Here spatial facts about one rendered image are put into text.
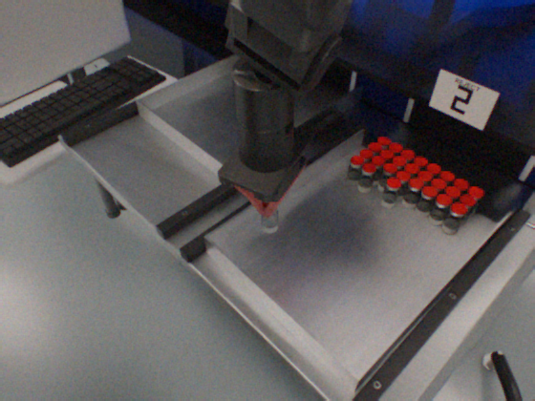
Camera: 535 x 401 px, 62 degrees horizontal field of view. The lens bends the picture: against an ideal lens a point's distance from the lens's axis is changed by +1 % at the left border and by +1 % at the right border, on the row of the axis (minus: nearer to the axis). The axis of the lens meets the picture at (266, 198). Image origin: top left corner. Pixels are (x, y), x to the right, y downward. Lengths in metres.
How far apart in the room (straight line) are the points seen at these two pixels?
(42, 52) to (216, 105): 0.45
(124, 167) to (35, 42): 0.46
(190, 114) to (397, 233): 0.44
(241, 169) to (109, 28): 0.83
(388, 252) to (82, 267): 1.36
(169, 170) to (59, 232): 1.25
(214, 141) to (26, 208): 1.42
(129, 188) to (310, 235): 0.30
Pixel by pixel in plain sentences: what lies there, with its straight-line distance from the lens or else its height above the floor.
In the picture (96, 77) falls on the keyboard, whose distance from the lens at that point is 1.12.
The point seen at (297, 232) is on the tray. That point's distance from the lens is 0.64.
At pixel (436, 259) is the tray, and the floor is 0.88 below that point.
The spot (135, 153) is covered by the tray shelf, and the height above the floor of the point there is 0.88.
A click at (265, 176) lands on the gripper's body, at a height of 1.06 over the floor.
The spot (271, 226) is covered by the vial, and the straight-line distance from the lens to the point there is 0.56.
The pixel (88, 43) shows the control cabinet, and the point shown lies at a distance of 1.21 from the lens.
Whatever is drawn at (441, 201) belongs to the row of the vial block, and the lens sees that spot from 0.66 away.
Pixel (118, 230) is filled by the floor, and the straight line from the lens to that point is 1.87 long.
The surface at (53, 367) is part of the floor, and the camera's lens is 1.63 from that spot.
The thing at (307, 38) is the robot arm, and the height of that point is 1.24.
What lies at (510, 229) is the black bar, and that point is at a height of 0.90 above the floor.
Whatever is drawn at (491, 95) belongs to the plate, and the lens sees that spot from 0.67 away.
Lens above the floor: 1.38
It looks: 47 degrees down
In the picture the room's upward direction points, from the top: straight up
